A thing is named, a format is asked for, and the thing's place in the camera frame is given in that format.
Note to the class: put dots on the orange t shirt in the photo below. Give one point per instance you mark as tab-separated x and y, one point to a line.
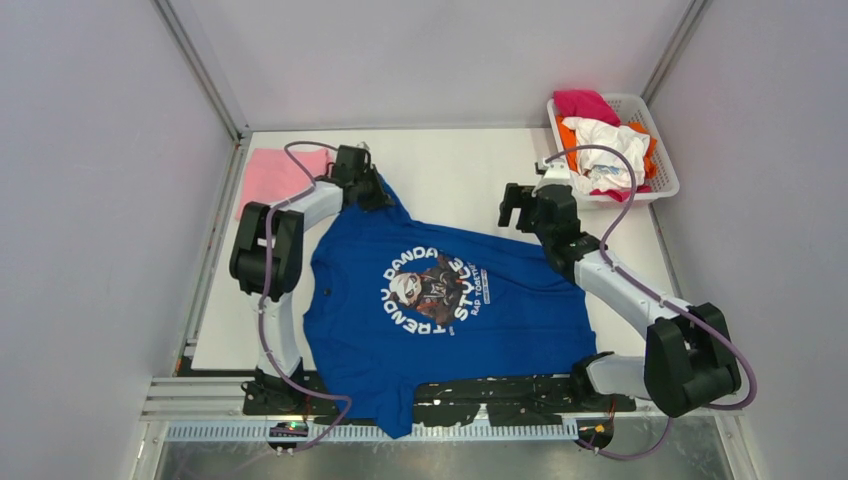
566	136

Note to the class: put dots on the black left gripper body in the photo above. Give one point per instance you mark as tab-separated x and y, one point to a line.
372	195

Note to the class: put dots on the blue printed t shirt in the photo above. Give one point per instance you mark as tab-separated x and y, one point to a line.
399	303

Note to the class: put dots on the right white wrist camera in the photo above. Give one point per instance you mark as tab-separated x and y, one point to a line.
554	172

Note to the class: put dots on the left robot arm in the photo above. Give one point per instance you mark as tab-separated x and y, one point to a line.
268	252

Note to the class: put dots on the folded pink t shirt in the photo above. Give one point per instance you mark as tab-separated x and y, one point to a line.
270	176

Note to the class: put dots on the white plastic basket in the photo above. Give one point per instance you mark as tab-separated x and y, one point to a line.
631	110

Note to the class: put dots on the magenta t shirt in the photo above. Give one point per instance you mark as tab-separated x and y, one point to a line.
587	104

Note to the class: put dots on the white t shirt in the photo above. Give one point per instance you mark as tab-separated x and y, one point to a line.
618	161

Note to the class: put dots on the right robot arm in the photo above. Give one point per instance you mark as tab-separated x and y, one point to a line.
689	360

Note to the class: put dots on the white slotted cable duct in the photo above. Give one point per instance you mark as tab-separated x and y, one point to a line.
300	432

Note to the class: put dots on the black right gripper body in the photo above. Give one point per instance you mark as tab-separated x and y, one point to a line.
535	225

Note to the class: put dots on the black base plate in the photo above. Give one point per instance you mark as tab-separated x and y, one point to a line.
507	401

